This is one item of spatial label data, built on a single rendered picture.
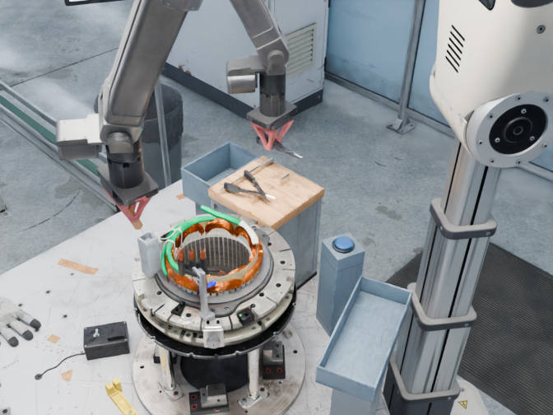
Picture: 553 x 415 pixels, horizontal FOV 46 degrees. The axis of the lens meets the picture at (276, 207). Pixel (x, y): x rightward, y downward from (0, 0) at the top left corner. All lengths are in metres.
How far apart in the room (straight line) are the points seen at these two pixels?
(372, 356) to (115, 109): 0.65
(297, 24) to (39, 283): 2.27
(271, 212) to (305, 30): 2.29
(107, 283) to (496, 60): 1.12
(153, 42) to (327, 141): 2.92
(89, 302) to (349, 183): 1.95
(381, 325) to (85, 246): 0.90
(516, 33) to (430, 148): 2.75
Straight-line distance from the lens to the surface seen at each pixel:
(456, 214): 1.29
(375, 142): 3.70
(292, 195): 1.51
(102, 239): 1.87
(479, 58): 1.05
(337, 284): 1.45
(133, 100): 0.92
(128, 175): 1.09
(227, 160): 1.72
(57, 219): 3.25
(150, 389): 1.48
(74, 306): 1.70
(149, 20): 0.77
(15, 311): 1.71
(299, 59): 3.71
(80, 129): 1.04
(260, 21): 1.32
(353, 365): 1.23
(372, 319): 1.30
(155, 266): 1.27
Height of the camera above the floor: 1.99
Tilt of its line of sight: 39 degrees down
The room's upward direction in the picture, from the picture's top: 1 degrees clockwise
